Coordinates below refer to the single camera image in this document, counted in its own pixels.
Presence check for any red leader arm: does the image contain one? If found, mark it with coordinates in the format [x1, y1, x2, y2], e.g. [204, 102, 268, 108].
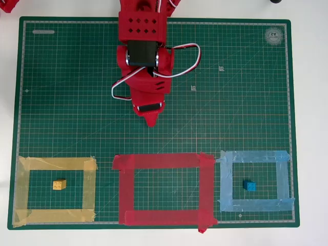
[0, 0, 21, 13]

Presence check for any red tape square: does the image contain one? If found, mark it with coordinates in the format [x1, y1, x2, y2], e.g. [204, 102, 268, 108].
[112, 151, 218, 234]

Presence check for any yellow tape square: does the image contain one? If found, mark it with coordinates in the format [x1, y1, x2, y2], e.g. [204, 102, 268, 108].
[12, 155, 98, 228]

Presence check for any blue tape square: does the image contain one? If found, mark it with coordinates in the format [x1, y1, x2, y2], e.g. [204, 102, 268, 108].
[216, 150, 296, 213]

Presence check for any yellow toy brick cube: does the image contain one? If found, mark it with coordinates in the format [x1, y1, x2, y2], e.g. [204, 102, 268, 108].
[52, 179, 67, 191]

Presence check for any blue toy brick cube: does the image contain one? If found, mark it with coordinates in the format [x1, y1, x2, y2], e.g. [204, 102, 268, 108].
[242, 179, 257, 192]

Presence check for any green cutting mat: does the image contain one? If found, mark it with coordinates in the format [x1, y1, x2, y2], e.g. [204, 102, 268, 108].
[7, 16, 300, 231]

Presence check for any white servo cable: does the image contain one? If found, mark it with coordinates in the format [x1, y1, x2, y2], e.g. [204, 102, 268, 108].
[111, 66, 146, 101]
[153, 43, 202, 79]

